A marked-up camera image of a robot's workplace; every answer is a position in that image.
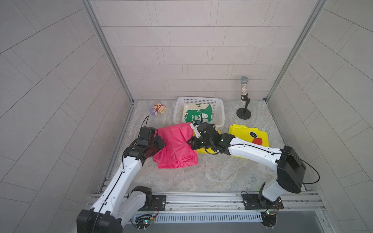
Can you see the purple bunny toy figure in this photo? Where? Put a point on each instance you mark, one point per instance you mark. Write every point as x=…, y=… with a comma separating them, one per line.
x=154, y=112

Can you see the white plastic perforated basket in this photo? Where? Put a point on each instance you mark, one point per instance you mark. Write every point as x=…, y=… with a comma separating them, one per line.
x=218, y=117

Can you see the plain yellow raincoat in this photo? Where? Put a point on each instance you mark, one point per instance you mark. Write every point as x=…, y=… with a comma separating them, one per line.
x=206, y=151

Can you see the yellow duck face raincoat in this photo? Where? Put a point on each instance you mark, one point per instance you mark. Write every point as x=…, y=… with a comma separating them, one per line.
x=252, y=135

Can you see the aluminium corner frame post right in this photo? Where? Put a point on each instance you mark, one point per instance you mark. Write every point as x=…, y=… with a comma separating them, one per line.
x=319, y=6

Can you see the pink raincoat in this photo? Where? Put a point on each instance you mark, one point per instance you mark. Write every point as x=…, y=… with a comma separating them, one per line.
x=177, y=153

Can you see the red striped card box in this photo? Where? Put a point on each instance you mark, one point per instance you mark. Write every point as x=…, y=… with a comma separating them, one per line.
x=160, y=108

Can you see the left green circuit board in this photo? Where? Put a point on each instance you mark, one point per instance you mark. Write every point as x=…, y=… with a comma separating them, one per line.
x=144, y=221

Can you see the green circuit board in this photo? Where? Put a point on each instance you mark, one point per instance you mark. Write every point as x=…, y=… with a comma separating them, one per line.
x=144, y=221
x=268, y=219

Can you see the aluminium corner frame post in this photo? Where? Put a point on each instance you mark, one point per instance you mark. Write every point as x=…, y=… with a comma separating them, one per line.
x=103, y=41
x=319, y=6

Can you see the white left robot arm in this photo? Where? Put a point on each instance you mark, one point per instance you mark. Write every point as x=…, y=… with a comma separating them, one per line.
x=111, y=212

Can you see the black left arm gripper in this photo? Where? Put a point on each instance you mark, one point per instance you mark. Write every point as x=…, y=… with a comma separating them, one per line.
x=161, y=142

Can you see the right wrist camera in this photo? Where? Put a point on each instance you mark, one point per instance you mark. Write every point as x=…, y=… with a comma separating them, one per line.
x=194, y=127

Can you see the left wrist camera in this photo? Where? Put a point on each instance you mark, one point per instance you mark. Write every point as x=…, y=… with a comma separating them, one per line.
x=146, y=136

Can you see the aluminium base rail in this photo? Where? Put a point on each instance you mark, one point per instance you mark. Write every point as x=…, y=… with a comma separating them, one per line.
x=223, y=205

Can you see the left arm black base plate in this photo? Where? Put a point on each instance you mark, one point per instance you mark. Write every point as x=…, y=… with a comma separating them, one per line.
x=158, y=203

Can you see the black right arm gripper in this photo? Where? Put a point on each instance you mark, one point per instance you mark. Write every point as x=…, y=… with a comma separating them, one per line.
x=194, y=144

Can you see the aluminium corner frame post left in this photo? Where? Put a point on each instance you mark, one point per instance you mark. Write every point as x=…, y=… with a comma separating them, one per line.
x=103, y=41

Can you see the right green circuit board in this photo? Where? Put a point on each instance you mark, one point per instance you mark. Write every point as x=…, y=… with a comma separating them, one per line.
x=268, y=219

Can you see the white dinosaur print raincoat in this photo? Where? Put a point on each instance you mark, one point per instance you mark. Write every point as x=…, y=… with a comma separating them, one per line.
x=199, y=111

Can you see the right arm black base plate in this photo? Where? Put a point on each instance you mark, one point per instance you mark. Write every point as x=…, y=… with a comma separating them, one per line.
x=252, y=202

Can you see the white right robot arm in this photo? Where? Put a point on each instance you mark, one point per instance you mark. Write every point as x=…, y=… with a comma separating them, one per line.
x=289, y=167

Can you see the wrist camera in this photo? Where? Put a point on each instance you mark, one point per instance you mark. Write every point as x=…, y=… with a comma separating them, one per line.
x=194, y=127
x=146, y=136

